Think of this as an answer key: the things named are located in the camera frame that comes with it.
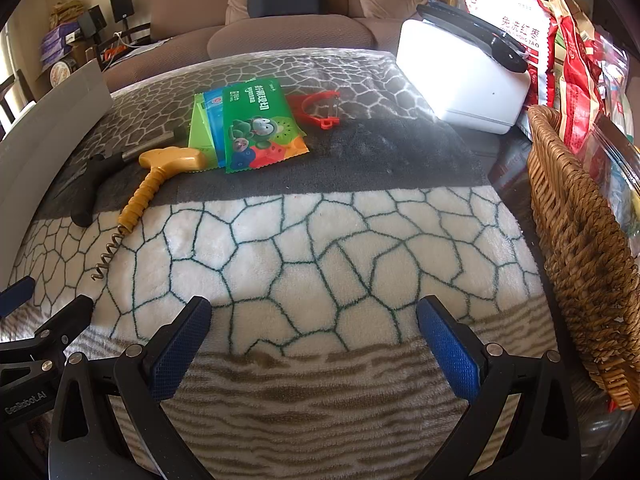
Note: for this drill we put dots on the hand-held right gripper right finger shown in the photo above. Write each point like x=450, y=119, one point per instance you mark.
x=445, y=350

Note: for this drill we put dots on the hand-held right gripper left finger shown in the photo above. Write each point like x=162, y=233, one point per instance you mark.
x=182, y=350

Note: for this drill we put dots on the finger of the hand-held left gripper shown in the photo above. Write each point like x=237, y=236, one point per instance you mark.
x=15, y=296
x=65, y=322

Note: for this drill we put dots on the white cardboard box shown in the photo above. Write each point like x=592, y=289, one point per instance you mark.
x=40, y=135

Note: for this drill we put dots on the light green snack packet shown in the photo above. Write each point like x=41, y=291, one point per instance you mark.
x=197, y=130

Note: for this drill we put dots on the blue snack packet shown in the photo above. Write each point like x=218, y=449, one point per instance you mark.
x=215, y=120

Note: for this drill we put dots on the green cartoon snack packet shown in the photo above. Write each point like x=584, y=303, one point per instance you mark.
x=260, y=125

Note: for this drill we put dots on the grey white patterned blanket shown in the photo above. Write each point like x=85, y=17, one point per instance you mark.
x=325, y=260

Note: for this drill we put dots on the wicker basket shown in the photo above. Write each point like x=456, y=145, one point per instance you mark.
x=575, y=240

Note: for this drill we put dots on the dark wooden chair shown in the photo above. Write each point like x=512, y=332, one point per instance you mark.
x=12, y=97

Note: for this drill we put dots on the round printed tin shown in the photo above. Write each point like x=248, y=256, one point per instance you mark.
x=65, y=69

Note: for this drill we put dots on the stack of purple packs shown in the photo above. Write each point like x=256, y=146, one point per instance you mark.
x=60, y=44

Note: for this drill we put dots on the red peeler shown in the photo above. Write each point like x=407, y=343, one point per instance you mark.
x=325, y=122

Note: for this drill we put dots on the white plastic storage box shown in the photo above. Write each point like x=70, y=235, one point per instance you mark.
x=460, y=80

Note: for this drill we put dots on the black speaker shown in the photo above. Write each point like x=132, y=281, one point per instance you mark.
x=91, y=21
x=121, y=6

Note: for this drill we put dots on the woven straw bundle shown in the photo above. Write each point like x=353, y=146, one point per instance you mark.
x=66, y=14

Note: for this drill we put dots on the black remote control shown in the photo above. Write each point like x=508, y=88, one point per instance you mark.
x=470, y=30

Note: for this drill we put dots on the brown sofa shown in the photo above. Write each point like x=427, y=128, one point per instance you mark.
x=190, y=15

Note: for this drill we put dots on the red white dried fruit bag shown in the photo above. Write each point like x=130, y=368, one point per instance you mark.
x=510, y=15

